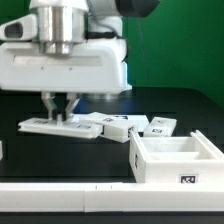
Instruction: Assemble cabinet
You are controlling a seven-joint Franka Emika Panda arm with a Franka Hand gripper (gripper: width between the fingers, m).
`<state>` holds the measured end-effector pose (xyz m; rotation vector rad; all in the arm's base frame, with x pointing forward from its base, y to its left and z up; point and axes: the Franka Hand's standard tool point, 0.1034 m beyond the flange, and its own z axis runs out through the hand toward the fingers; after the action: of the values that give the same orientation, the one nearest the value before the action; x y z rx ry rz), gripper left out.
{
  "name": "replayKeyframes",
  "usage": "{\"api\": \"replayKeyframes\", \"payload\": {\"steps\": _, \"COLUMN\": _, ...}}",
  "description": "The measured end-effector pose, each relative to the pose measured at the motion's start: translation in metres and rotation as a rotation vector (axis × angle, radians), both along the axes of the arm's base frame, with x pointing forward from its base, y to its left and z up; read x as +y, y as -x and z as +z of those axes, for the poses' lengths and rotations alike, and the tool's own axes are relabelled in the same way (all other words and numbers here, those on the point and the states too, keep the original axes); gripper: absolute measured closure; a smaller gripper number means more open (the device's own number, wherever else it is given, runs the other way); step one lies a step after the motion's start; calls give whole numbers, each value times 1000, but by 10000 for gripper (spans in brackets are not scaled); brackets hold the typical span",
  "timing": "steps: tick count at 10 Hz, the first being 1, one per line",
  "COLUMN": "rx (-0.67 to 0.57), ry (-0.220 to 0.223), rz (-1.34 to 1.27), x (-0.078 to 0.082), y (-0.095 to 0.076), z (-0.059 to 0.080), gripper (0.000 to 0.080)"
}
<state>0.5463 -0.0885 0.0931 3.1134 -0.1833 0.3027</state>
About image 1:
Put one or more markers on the white cabinet door panel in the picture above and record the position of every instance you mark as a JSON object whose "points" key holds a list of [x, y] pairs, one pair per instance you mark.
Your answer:
{"points": [[68, 129]]}

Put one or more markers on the white left edge block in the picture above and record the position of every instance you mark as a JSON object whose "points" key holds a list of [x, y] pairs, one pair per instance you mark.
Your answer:
{"points": [[1, 151]]}

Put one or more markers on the white cabinet body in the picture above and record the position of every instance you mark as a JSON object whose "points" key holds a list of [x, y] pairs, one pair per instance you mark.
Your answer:
{"points": [[175, 160]]}

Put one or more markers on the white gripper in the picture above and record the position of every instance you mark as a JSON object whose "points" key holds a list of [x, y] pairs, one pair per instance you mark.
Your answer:
{"points": [[95, 66]]}

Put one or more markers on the white front fence bar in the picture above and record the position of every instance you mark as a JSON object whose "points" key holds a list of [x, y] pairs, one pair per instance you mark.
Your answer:
{"points": [[110, 197]]}

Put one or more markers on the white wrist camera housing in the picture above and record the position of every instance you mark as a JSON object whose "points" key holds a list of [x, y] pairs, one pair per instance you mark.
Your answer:
{"points": [[22, 29]]}

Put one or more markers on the small white cabinet panel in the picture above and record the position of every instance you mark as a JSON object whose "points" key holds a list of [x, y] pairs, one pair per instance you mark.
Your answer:
{"points": [[160, 127]]}

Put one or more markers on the flat white base sheet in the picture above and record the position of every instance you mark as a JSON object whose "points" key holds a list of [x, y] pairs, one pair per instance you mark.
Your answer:
{"points": [[140, 122]]}

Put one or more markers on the white cabinet top block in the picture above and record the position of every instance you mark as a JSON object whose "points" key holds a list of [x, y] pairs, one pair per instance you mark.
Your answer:
{"points": [[117, 128]]}

